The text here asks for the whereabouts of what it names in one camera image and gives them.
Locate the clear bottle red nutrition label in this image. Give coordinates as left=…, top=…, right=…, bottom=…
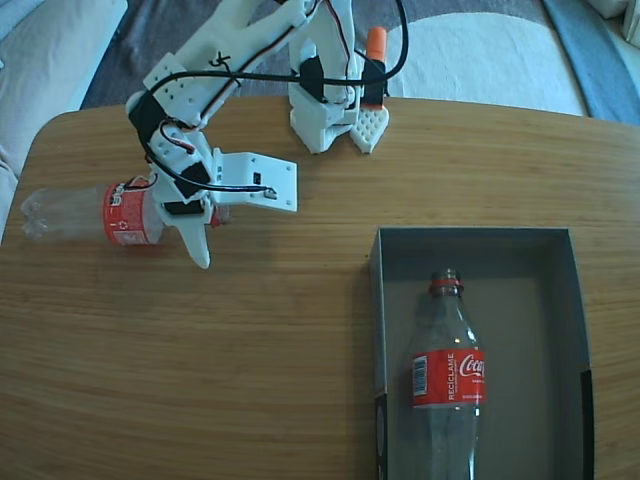
left=19, top=183, right=234, bottom=249

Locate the clear bottle Coca-Cola logo label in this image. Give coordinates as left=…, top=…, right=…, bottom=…
left=409, top=268, right=487, bottom=480

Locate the grey cardboard box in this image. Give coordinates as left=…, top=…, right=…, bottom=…
left=368, top=227, right=597, bottom=480

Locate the dark grey rug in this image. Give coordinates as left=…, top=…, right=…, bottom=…
left=79, top=0, right=574, bottom=110

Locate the light sofa cushion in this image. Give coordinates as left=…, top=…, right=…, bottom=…
left=0, top=0, right=130, bottom=241

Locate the blue cloth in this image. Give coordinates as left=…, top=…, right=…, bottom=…
left=542, top=0, right=640, bottom=126

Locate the flat white camera plate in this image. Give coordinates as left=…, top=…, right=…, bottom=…
left=212, top=147, right=300, bottom=213

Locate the black cable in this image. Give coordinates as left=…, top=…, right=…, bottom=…
left=139, top=0, right=410, bottom=197

